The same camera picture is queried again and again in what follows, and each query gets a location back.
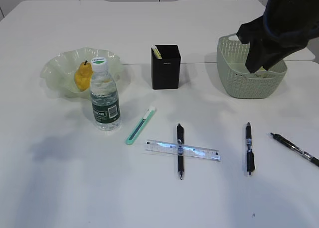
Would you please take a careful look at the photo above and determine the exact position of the black pen under ruler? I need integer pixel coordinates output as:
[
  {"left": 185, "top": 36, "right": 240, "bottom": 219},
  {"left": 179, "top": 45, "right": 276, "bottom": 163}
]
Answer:
[{"left": 176, "top": 123, "right": 184, "bottom": 180}]

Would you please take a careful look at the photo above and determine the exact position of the teal utility knife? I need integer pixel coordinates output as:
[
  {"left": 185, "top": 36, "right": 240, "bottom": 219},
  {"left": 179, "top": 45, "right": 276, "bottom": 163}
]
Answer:
[{"left": 125, "top": 106, "right": 156, "bottom": 145}]

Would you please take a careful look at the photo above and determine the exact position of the yellow white waste paper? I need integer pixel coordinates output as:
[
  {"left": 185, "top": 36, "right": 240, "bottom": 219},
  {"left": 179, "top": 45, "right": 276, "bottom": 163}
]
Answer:
[{"left": 254, "top": 67, "right": 273, "bottom": 79}]

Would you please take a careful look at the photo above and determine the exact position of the clear plastic ruler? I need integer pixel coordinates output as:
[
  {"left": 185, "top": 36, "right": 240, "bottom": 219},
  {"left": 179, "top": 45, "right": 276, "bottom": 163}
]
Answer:
[{"left": 144, "top": 140, "right": 221, "bottom": 161}]

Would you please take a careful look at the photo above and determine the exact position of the black pen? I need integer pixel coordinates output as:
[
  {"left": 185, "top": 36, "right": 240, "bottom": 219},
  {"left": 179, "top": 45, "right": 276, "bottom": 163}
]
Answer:
[
  {"left": 246, "top": 122, "right": 255, "bottom": 176},
  {"left": 270, "top": 133, "right": 319, "bottom": 167},
  {"left": 176, "top": 123, "right": 184, "bottom": 180}
]

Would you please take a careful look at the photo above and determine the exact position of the black square pen holder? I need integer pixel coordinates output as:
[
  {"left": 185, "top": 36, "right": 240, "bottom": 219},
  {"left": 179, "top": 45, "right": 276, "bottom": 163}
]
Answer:
[{"left": 151, "top": 45, "right": 181, "bottom": 90}]

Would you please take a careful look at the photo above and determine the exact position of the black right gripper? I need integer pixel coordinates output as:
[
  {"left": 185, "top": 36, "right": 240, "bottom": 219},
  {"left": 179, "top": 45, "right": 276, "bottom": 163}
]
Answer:
[{"left": 236, "top": 16, "right": 319, "bottom": 73}]

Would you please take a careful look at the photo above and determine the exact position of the green plastic woven basket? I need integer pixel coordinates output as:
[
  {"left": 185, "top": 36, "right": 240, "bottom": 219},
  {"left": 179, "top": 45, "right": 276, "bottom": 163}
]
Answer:
[{"left": 216, "top": 34, "right": 287, "bottom": 99}]

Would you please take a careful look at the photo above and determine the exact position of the yellow pear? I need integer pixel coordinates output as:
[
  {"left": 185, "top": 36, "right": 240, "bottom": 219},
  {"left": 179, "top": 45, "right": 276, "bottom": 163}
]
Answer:
[{"left": 74, "top": 60, "right": 93, "bottom": 91}]

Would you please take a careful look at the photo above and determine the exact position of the blue black right robot arm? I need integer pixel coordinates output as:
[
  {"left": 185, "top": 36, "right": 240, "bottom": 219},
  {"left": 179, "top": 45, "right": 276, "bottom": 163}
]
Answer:
[{"left": 236, "top": 0, "right": 319, "bottom": 73}]

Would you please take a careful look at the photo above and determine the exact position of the yellow utility knife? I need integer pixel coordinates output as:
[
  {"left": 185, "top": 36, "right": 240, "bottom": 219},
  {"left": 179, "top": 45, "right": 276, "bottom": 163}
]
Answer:
[{"left": 152, "top": 45, "right": 162, "bottom": 59}]

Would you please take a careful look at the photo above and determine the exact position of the clear water bottle green label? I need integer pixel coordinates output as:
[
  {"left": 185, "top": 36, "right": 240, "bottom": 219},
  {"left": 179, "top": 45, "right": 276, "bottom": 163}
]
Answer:
[{"left": 89, "top": 57, "right": 121, "bottom": 131}]

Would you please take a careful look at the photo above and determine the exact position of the pale green wavy glass plate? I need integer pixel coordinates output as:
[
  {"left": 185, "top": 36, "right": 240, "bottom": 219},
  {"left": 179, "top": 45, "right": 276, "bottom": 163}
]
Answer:
[{"left": 40, "top": 47, "right": 124, "bottom": 100}]

